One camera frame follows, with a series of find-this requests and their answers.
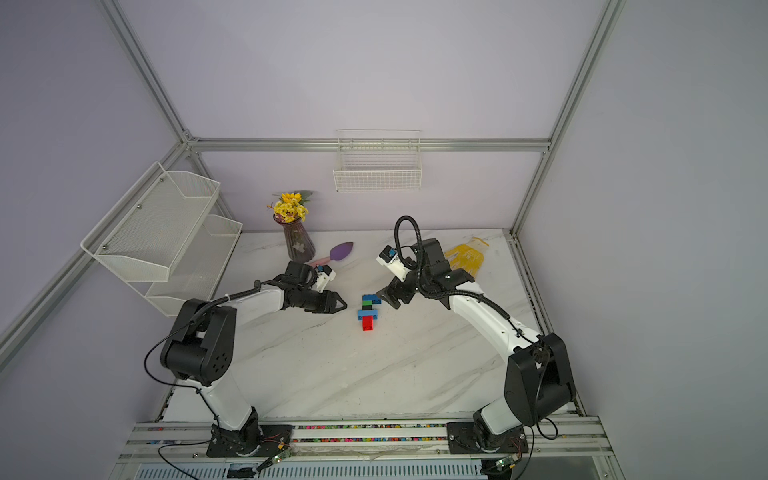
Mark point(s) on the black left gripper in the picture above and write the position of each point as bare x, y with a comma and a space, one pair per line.
330, 309

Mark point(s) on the white mesh two-tier shelf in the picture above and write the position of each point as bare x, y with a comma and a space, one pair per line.
164, 240

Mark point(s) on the yellow flower bouquet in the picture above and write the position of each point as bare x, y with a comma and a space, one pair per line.
291, 207

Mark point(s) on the yellow rubber glove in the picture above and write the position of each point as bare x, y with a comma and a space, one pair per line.
469, 256

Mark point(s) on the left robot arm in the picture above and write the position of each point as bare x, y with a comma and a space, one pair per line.
199, 351

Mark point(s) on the purple pink toy spatula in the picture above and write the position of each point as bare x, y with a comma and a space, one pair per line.
337, 253

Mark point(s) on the light blue long lego brick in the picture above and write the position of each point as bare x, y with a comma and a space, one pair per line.
361, 314

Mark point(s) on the white wire wall basket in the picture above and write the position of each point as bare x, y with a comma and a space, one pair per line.
378, 160

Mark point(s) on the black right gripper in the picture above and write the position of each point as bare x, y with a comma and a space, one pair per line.
393, 296

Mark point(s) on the dark blue long lego brick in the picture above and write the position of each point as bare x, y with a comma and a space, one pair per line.
370, 300

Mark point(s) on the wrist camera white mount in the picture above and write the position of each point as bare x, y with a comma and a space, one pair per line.
390, 259
324, 274

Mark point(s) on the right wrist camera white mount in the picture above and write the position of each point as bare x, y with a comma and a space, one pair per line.
390, 259

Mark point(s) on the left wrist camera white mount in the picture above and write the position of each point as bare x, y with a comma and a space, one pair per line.
324, 274

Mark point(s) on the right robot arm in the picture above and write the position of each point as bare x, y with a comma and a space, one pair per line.
538, 379

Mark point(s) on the purple ribbed glass vase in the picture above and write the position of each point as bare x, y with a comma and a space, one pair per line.
299, 245

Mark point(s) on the red square lego brick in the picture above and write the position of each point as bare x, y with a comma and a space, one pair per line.
368, 323

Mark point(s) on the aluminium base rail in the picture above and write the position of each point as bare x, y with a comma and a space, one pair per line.
567, 446

